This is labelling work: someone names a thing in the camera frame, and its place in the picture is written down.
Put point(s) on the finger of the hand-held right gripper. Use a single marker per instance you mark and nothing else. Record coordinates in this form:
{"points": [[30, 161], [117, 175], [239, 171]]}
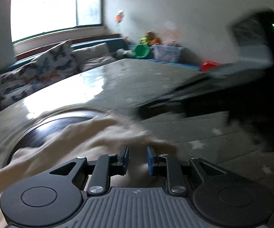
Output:
{"points": [[193, 83], [160, 108]]}

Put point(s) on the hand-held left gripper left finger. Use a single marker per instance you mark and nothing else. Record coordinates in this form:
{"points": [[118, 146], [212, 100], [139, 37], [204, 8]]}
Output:
{"points": [[125, 159]]}

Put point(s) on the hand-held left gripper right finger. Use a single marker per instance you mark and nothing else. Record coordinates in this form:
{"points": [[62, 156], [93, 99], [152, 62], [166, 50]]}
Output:
{"points": [[150, 161]]}

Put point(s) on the white garment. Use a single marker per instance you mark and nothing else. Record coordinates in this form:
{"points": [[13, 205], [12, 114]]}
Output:
{"points": [[68, 147]]}

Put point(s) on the red plastic container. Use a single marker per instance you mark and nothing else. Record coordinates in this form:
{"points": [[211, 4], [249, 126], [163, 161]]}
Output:
{"points": [[210, 66]]}

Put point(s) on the clear plastic storage box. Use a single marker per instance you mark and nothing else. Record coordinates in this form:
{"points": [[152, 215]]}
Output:
{"points": [[167, 53]]}

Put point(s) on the green plastic basin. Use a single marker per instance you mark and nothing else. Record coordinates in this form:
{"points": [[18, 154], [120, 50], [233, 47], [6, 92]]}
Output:
{"points": [[141, 51]]}

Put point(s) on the orange green plush toy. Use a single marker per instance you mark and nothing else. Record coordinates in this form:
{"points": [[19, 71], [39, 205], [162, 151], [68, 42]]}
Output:
{"points": [[151, 39]]}

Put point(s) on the grey plush toy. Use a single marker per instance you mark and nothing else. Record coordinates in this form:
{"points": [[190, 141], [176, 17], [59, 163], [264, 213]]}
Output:
{"points": [[123, 53]]}

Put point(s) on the teal sofa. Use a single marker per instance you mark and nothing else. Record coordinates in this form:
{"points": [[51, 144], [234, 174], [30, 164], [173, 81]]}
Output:
{"points": [[113, 44]]}

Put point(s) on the beige pillow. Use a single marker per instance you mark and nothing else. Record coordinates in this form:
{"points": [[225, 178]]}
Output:
{"points": [[91, 55]]}

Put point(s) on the round black induction cooktop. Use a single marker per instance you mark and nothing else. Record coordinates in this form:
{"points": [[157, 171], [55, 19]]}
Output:
{"points": [[37, 135]]}

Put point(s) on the colourful pinwheel toy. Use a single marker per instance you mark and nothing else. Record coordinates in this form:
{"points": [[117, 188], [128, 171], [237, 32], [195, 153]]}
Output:
{"points": [[119, 19]]}

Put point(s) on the butterfly print cushion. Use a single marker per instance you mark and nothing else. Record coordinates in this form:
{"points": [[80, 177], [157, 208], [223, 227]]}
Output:
{"points": [[56, 58], [20, 85]]}

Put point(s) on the green framed window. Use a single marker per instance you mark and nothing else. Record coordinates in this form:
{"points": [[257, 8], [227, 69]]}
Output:
{"points": [[51, 7]]}

